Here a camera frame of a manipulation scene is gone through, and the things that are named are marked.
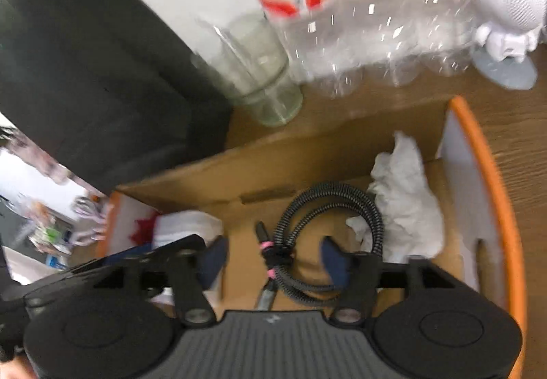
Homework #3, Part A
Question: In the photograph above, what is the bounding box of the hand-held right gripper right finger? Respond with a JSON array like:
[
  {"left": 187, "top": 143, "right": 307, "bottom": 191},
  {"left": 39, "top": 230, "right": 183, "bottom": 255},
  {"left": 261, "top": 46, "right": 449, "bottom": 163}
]
[{"left": 320, "top": 236, "right": 475, "bottom": 327}]

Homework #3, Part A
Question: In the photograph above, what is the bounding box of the black braided cable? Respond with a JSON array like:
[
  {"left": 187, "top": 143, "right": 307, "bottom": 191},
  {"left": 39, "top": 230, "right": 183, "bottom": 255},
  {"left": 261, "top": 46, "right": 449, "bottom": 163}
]
[{"left": 255, "top": 181, "right": 386, "bottom": 308}]

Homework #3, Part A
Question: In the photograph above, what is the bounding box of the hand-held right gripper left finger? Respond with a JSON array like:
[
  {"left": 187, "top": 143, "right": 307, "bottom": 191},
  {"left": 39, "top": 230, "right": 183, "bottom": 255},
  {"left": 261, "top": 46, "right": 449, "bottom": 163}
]
[{"left": 68, "top": 234, "right": 230, "bottom": 329}]

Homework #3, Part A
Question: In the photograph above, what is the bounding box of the white tissue pack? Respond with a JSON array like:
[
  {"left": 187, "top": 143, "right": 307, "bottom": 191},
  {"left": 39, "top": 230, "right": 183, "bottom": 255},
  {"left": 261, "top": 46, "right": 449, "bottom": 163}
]
[{"left": 153, "top": 209, "right": 224, "bottom": 262}]

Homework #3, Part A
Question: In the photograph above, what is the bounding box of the white astronaut figure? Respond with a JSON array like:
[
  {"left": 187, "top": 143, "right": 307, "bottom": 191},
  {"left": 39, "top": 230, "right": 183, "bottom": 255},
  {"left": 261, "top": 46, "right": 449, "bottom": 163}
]
[{"left": 471, "top": 0, "right": 547, "bottom": 90}]

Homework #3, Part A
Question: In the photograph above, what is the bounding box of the purple marbled vase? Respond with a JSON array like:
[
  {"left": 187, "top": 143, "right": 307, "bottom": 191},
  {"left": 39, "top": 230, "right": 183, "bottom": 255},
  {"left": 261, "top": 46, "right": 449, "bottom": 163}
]
[{"left": 72, "top": 193, "right": 110, "bottom": 246}]

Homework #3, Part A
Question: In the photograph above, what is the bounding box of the clear glass cup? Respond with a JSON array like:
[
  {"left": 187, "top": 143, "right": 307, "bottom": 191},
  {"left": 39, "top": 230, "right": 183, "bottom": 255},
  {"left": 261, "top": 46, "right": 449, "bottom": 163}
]
[{"left": 211, "top": 13, "right": 305, "bottom": 127}]

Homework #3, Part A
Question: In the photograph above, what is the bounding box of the black paper bag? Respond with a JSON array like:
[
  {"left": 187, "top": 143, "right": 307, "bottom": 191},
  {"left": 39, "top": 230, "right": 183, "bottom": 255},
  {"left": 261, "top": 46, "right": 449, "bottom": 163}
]
[{"left": 0, "top": 0, "right": 234, "bottom": 197}]

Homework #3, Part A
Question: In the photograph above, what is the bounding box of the orange cardboard box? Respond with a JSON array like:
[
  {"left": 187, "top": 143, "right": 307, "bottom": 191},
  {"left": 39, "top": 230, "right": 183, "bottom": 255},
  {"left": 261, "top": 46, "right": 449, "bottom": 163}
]
[{"left": 94, "top": 95, "right": 527, "bottom": 379}]

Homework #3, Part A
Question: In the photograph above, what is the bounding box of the crumpled white tissue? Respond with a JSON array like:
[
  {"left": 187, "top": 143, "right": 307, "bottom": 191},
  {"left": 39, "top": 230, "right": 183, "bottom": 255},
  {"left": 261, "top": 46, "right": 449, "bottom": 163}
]
[{"left": 345, "top": 130, "right": 446, "bottom": 265}]

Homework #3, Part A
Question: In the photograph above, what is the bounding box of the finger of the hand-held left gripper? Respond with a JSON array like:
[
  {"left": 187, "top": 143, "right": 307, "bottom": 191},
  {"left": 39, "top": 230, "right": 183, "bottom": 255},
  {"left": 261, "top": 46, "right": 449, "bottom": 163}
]
[{"left": 100, "top": 243, "right": 161, "bottom": 266}]

